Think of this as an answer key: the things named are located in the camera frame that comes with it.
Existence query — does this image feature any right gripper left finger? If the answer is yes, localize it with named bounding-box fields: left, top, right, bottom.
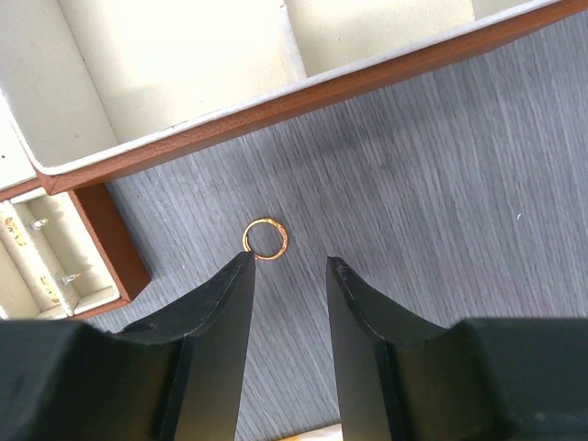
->
left=1, top=252, right=255, bottom=440

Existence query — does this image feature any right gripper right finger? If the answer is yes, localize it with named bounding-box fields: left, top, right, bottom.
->
left=326, top=257, right=587, bottom=440

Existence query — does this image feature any gold ring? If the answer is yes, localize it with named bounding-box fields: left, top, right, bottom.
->
left=242, top=218, right=289, bottom=261

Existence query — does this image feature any brown jewelry tray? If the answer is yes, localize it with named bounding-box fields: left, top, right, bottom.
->
left=1, top=179, right=151, bottom=320

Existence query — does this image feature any brown jewelry box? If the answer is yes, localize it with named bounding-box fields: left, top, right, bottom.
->
left=1, top=1, right=587, bottom=194

